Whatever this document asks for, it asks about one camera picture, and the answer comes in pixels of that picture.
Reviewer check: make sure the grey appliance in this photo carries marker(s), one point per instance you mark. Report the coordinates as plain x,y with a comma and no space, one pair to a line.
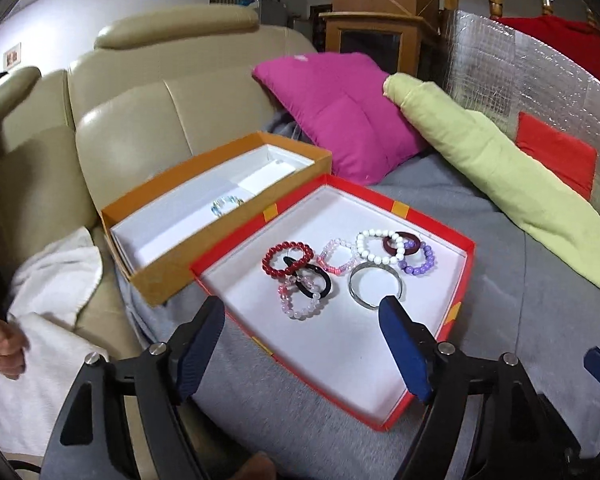
275,12

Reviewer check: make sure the red cushion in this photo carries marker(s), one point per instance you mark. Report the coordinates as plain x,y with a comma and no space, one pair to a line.
555,155

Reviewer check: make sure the dark red bangle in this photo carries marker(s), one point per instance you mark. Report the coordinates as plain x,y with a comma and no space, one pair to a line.
387,247

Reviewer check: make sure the grey blanket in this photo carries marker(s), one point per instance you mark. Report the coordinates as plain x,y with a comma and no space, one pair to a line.
505,285

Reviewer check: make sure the green blanket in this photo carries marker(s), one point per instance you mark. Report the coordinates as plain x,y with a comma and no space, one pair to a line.
505,175

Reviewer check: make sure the orange cardboard box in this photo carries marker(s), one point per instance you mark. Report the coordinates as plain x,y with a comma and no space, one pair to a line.
180,265

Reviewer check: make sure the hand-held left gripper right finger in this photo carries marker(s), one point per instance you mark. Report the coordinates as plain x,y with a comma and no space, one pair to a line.
405,350

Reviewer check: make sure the silver foil mat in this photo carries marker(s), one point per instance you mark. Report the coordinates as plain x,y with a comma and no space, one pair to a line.
480,60

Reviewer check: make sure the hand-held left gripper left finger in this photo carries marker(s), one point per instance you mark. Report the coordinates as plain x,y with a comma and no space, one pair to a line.
200,350

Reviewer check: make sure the beige leather sofa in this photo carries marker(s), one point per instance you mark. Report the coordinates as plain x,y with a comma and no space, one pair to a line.
130,90

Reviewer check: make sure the magenta pillow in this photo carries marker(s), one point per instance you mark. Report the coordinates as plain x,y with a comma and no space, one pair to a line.
340,110

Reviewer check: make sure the silver bangle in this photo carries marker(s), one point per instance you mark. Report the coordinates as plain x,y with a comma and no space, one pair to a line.
352,285

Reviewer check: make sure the white towel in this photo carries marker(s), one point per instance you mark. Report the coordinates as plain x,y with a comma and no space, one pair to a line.
50,300

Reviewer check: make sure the red cloth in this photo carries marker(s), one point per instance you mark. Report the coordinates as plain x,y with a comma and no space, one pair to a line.
555,27

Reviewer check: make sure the red cardboard box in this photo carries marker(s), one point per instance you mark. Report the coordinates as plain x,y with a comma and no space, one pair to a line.
330,340

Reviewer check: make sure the small wall sign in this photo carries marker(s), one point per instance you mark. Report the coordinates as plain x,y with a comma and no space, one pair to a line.
12,55

